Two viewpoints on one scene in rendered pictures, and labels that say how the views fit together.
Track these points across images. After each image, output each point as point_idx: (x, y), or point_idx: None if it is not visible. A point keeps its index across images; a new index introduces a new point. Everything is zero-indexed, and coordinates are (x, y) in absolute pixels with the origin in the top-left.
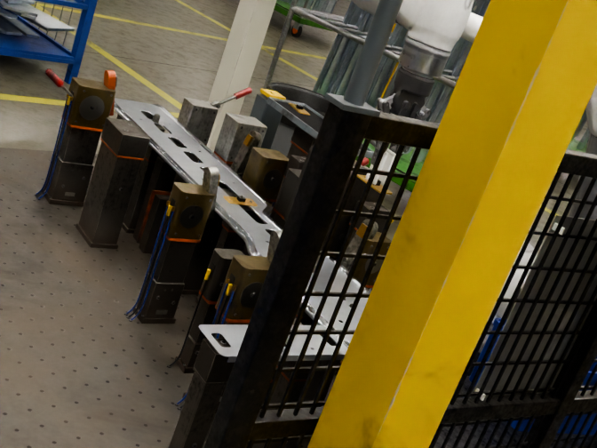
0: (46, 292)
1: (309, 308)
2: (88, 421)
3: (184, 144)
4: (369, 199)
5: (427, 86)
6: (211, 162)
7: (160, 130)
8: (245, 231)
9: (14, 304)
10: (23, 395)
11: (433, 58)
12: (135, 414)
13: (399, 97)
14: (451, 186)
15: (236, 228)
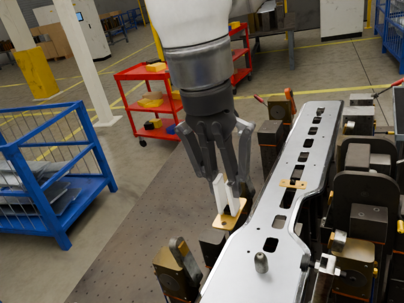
0: (204, 222)
1: None
2: None
3: (317, 131)
4: (374, 202)
5: (196, 102)
6: (320, 145)
7: (320, 120)
8: (252, 215)
9: (180, 228)
10: (118, 286)
11: (172, 63)
12: None
13: (188, 119)
14: None
15: (250, 211)
